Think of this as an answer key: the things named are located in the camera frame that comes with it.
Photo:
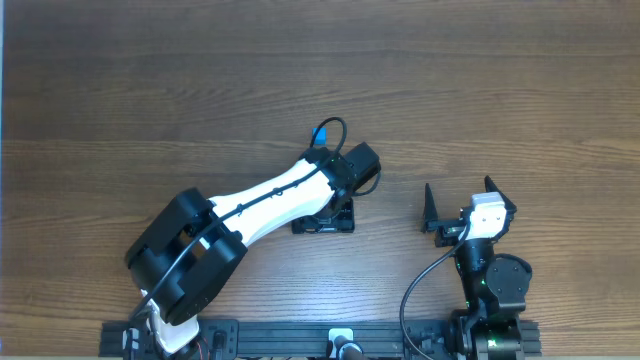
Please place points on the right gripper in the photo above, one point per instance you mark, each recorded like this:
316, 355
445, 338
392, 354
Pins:
450, 231

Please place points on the blue cube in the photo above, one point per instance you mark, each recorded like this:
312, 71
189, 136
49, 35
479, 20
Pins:
319, 134

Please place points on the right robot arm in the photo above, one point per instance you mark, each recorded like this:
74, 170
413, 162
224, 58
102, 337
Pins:
492, 285

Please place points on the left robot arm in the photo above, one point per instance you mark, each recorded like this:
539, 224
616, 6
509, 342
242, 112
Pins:
280, 200

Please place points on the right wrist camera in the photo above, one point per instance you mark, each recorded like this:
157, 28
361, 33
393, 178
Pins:
486, 215

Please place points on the mounting rail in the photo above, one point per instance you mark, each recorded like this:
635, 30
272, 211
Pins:
300, 339

